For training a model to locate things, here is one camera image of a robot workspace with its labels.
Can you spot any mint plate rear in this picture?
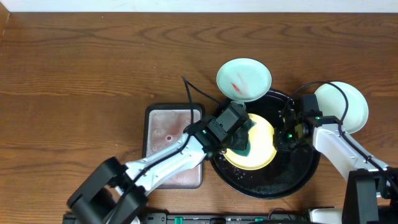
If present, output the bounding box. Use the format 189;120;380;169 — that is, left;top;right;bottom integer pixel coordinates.
216;58;272;102

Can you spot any yellow plate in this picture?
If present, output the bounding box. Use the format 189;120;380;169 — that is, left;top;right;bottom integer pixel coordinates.
223;113;277;170

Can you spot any mint plate front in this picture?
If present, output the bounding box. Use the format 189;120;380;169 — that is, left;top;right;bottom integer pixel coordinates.
315;82;369;134

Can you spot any rectangular soapy water tray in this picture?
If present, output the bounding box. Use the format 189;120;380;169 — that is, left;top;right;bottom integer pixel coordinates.
142;104;204;189

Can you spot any green yellow sponge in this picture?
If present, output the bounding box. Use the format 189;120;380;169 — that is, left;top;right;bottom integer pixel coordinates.
229;121;256;157

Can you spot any left camera cable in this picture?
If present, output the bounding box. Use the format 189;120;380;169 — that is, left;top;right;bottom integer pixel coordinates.
105;75;223;224

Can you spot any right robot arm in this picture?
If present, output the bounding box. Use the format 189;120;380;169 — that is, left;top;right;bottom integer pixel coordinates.
274;109;397;223

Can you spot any right camera cable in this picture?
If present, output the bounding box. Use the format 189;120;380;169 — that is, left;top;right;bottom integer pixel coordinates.
281;80;398;194

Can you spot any mint plate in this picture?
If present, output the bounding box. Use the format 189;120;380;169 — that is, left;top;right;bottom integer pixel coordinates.
315;82;369;134
216;58;272;102

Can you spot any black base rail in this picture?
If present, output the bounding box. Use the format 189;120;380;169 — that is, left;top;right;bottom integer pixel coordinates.
131;213;310;224

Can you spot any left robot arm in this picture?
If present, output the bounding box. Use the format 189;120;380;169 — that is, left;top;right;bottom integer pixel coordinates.
67;117;252;223

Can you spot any camera cable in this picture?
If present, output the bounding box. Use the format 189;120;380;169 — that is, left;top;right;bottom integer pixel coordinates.
281;80;398;194
105;75;223;224

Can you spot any round black serving tray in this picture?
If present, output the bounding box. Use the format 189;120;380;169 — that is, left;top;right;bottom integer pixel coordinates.
211;89;320;199

